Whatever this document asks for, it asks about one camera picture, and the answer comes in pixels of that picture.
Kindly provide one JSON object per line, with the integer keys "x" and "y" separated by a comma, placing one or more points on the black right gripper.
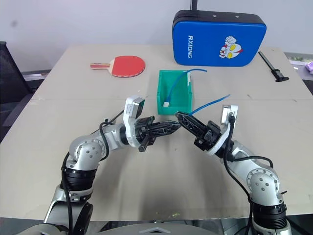
{"x": 210, "y": 137}

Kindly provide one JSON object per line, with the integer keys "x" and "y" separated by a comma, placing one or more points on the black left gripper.
{"x": 144, "y": 129}

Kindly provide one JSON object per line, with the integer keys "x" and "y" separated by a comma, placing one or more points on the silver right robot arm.
{"x": 262, "y": 182}

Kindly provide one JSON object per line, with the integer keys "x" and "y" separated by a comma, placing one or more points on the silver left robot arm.
{"x": 85, "y": 153}

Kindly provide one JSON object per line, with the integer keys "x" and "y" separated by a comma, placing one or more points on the green plastic bin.
{"x": 174, "y": 107}

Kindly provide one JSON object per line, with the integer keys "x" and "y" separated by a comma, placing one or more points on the white coupler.
{"x": 166, "y": 104}

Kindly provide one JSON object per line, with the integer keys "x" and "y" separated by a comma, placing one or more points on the red table tennis paddle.
{"x": 127, "y": 66}

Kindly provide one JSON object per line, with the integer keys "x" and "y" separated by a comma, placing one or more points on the blue RXIONG kick pad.
{"x": 217, "y": 41}

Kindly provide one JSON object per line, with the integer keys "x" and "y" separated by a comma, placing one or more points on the black caliper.
{"x": 272, "y": 66}

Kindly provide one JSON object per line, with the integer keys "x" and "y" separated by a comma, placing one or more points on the grey rounded robot torso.
{"x": 156, "y": 228}

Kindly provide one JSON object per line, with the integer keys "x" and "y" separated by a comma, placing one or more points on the black pole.
{"x": 194, "y": 5}

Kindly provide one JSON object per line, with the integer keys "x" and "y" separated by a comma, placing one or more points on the purple object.
{"x": 311, "y": 68}

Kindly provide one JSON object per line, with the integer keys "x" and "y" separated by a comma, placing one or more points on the black mesh chair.
{"x": 12, "y": 80}

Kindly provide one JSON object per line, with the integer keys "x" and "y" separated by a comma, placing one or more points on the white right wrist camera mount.
{"x": 226, "y": 115}

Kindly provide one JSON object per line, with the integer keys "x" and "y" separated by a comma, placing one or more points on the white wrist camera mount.
{"x": 226, "y": 115}
{"x": 129, "y": 110}

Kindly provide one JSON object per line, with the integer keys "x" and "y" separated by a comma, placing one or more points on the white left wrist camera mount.
{"x": 129, "y": 110}

